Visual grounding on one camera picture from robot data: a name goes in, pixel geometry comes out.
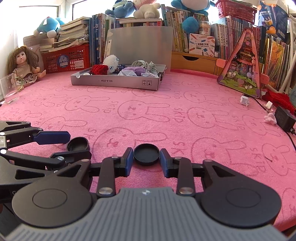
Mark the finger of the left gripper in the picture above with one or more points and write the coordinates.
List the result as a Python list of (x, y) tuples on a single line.
[(51, 137), (70, 157)]

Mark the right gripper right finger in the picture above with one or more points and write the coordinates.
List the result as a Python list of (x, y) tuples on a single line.
[(184, 170)]

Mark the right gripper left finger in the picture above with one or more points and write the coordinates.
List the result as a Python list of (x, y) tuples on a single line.
[(109, 169)]

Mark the black round lid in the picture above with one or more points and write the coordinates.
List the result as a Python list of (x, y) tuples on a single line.
[(146, 154), (78, 144)]

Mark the red knitted item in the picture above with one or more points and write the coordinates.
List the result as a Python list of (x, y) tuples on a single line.
[(99, 69)]

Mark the white paper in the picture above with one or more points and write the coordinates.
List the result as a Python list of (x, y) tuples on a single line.
[(127, 73)]

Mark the purple plush toy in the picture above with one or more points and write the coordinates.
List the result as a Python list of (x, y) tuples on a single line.
[(138, 70)]

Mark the blue patterned scrunchie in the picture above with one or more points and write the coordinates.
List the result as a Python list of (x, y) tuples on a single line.
[(120, 67)]

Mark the white plush toy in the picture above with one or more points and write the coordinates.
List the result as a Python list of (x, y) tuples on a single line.
[(112, 63)]

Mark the green checked cloth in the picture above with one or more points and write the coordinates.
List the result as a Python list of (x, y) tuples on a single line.
[(149, 67)]

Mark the clear glass cup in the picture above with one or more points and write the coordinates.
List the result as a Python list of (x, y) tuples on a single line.
[(9, 89)]

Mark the brown haired doll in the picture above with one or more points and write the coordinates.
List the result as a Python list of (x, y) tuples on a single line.
[(23, 64)]

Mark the red plastic basket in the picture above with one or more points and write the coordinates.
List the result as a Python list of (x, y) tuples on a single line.
[(69, 59)]

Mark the small white paper cube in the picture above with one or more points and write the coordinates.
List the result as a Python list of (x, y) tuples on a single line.
[(244, 100)]

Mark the black binder clip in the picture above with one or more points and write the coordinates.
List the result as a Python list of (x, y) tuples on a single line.
[(161, 75)]

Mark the small pink white figure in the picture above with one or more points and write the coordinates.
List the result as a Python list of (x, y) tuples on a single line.
[(270, 118)]

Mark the wooden drawer shelf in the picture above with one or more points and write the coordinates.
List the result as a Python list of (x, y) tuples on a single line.
[(195, 62)]

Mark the white charger plug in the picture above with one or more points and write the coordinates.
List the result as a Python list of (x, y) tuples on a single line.
[(269, 105)]

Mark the stack of books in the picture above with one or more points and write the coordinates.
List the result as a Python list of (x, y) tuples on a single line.
[(73, 33)]

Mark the blue plush on books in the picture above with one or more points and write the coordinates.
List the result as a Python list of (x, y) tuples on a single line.
[(49, 26)]

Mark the triangular pink toy house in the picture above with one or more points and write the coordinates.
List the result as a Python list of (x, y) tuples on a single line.
[(241, 71)]

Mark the black power adapter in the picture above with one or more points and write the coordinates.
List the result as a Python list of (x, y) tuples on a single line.
[(285, 120)]

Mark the red cloth at right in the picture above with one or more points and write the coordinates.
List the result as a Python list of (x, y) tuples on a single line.
[(279, 99)]

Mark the white colourful pencil box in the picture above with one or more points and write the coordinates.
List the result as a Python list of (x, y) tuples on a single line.
[(202, 45)]

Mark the grey cardboard box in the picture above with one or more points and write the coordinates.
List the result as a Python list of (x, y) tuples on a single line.
[(129, 44)]

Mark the large blue plush toy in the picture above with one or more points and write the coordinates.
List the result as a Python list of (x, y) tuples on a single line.
[(190, 24)]

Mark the blue bear plush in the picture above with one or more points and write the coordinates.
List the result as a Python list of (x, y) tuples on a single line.
[(121, 9)]

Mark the pink white plush lamb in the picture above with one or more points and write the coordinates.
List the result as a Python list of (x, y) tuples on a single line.
[(146, 9)]

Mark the red basket on top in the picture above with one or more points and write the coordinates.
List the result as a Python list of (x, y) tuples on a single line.
[(237, 9)]

